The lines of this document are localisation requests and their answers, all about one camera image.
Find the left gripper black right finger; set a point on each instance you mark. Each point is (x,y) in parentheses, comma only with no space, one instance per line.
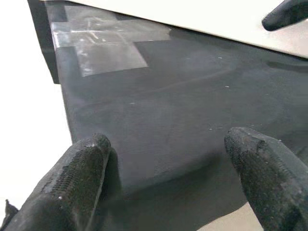
(272,183)

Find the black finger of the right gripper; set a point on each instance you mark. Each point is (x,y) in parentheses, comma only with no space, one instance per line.
(284,15)

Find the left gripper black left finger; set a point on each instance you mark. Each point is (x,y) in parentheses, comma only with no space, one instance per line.
(67,187)

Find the white plastic table top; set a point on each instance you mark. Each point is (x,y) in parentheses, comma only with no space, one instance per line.
(216,19)

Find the black tablecloth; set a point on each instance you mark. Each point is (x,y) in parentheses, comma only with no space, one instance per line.
(180,108)

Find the clear tape cross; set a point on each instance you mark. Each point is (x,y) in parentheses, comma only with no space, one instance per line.
(101,48)

